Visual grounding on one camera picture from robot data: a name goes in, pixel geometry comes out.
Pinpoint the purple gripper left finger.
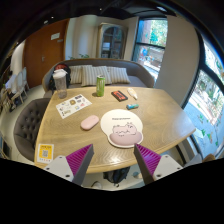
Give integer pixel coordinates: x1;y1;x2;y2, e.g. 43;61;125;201
45;144;94;186

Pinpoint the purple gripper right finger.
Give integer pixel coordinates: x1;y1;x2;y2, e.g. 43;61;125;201
134;144;182;184

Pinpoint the pink computer mouse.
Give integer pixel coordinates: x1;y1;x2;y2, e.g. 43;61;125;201
80;115;99;130

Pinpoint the white pink cartoon mouse pad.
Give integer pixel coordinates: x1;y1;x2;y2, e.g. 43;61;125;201
100;109;143;148

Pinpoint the yellow QR code card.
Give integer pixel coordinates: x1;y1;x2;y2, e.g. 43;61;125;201
37;144;54;164

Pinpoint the black bag under table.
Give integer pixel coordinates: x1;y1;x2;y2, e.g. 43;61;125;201
103;167;130;184

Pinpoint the white sticker sheet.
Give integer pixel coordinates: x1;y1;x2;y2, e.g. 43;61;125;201
56;94;91;119

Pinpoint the teal small tube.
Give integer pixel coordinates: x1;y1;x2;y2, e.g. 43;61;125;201
126;104;139;110

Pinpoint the grey tufted chair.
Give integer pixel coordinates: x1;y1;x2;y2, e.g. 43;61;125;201
13;98;50;161

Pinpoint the black backpack on sofa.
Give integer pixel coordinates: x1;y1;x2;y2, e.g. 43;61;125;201
48;63;71;90

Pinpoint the grey sofa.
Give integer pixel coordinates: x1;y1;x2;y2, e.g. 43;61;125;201
42;58;155;98

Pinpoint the green drink can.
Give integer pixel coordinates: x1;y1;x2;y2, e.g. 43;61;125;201
96;75;105;97

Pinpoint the clear plastic tumbler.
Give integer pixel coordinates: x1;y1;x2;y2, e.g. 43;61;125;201
53;69;67;99

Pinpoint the striped cushion middle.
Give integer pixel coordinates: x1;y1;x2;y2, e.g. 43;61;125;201
81;65;112;87

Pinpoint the striped cushion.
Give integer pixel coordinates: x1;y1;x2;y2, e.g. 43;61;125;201
70;66;82;84
81;65;112;87
108;67;130;84

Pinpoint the striped cushion right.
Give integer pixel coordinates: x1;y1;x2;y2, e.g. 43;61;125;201
108;67;130;84

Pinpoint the striped cushion left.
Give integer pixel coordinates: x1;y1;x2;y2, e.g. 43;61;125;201
70;66;82;84

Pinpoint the wooden door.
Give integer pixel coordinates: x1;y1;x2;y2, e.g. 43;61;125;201
23;19;69;88

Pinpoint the arched wooden cabinet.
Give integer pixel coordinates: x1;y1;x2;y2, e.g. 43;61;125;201
96;23;127;59

